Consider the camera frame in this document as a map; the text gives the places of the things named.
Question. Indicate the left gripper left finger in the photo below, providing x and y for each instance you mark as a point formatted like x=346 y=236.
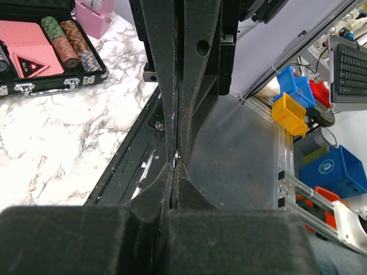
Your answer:
x=87 y=239

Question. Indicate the yellow storage bin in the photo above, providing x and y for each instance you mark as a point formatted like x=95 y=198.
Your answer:
x=290 y=115

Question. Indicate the large blue bin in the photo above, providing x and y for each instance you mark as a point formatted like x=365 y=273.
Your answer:
x=338 y=171

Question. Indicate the pink card holder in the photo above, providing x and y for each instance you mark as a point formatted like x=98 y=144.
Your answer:
x=94 y=16

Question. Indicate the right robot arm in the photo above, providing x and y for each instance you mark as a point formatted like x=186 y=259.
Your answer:
x=263 y=8

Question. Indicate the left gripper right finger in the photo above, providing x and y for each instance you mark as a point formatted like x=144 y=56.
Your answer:
x=204 y=240

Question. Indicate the blue storage bin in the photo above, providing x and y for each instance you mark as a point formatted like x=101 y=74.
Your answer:
x=298 y=88

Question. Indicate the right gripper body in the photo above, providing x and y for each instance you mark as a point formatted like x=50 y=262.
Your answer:
x=228 y=35

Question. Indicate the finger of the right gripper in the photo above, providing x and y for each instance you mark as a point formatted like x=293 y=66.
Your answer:
x=162 y=26
x=199 y=89

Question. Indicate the aluminium frame rail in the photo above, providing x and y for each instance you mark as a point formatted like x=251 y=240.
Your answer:
x=288 y=185

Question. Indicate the black keyboard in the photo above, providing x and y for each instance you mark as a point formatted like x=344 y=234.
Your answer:
x=348 y=74

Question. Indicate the black poker chip case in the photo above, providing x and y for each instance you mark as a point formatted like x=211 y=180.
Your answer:
x=81 y=63

